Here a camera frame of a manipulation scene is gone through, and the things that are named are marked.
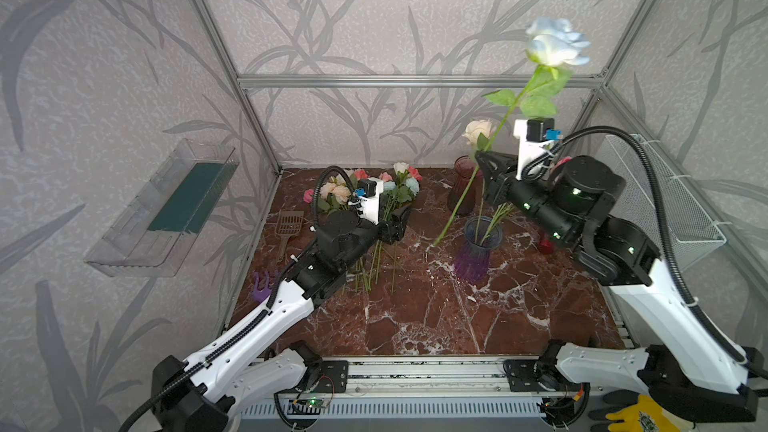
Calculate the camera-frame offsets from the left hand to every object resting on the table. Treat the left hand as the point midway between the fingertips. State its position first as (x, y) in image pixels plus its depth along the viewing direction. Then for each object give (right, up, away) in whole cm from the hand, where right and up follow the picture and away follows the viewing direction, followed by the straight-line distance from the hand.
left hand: (405, 196), depth 67 cm
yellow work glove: (+51, -51, -1) cm, 72 cm away
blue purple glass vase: (+19, -19, +18) cm, 32 cm away
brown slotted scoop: (-42, -10, +38) cm, 57 cm away
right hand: (+13, +9, -14) cm, 22 cm away
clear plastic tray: (-54, -9, -4) cm, 55 cm away
